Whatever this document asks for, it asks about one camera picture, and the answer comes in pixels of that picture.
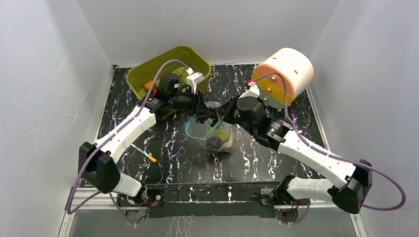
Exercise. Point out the dark purple eggplant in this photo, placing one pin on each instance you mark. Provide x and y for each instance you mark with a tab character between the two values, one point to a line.
214	143

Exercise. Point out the olive green plastic basket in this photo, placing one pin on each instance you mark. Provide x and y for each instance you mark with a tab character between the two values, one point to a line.
175	60

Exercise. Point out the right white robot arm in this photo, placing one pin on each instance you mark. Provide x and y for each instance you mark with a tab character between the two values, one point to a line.
343	183

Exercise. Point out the round drawer cabinet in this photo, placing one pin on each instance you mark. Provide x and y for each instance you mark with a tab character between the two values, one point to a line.
285	74

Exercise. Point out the orange fruit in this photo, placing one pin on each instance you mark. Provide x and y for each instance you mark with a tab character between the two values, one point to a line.
149	86

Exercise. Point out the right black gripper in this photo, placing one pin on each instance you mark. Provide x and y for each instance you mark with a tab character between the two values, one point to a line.
226	111

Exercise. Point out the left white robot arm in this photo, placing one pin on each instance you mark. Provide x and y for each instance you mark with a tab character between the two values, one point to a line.
98	161

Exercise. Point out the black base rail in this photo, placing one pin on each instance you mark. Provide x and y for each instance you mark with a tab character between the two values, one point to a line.
260	199

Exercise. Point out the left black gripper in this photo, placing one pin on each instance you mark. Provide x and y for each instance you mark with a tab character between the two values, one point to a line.
198	109

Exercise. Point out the yellow capped marker pen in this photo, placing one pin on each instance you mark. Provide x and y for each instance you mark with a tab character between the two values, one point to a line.
148	156

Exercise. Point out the clear zip top bag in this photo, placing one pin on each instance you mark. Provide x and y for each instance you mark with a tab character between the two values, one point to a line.
202	132

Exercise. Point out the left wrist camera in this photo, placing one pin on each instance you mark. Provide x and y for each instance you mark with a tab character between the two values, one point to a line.
193	79

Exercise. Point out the black grape bunch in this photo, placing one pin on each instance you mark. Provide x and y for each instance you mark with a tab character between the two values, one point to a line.
201	120

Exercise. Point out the green cabbage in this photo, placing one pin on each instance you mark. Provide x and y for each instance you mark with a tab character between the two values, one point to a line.
225	135

